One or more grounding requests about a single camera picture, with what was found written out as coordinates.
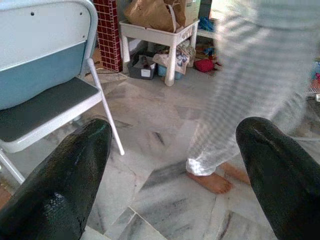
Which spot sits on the red cushion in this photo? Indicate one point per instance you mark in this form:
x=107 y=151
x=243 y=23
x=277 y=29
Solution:
x=204 y=65

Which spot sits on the white plastic side table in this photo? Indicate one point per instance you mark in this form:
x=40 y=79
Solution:
x=160 y=36

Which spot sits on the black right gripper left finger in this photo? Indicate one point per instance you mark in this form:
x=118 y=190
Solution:
x=60 y=180

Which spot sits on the brown paper bag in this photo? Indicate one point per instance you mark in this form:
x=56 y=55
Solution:
x=152 y=13

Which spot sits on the light blue bucket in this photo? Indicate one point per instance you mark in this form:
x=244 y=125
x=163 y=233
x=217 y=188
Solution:
x=162 y=71

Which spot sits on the person in striped trousers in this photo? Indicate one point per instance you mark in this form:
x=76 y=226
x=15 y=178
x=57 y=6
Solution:
x=250 y=75

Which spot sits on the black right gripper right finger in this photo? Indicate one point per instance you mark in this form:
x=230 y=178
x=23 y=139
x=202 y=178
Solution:
x=282 y=175

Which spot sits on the cardboard box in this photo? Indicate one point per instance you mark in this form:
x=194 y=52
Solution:
x=192 y=11

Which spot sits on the white folding metal chair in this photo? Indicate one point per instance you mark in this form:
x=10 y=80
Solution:
x=50 y=105

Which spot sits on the dark grey storage box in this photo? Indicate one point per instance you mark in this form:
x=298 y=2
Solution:
x=141 y=67

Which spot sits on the printed cloth bag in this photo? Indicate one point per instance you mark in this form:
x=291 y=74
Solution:
x=175 y=60

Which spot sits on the blue crumpled bag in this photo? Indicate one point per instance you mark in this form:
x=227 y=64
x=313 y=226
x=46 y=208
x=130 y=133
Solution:
x=206 y=24

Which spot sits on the red tiled pillar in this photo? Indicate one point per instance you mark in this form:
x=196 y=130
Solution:
x=108 y=37

